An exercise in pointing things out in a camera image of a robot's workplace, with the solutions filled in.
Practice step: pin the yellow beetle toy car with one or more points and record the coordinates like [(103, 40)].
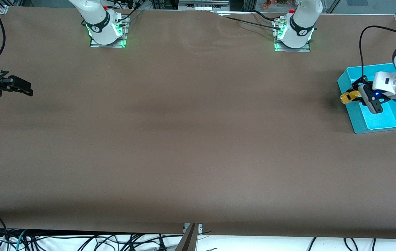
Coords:
[(348, 97)]

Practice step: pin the small aluminium frame bracket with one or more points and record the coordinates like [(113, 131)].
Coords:
[(2, 8)]

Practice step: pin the grey metal bracket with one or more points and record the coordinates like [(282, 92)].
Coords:
[(200, 227)]

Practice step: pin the brown table cover sheet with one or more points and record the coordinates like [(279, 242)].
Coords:
[(198, 157)]

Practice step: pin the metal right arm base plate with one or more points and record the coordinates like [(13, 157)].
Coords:
[(109, 44)]

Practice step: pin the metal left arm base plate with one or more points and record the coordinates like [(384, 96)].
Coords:
[(293, 50)]

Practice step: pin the teal plastic storage bin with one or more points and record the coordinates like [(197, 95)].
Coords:
[(393, 118)]

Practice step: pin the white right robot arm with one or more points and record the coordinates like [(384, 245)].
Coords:
[(102, 31)]

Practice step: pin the dark metal bar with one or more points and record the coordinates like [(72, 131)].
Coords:
[(188, 243)]

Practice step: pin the grey equipment box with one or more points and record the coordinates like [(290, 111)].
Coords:
[(203, 4)]

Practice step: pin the orange patterned object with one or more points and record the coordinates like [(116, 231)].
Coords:
[(274, 2)]

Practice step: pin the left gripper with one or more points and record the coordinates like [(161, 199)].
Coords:
[(364, 85)]

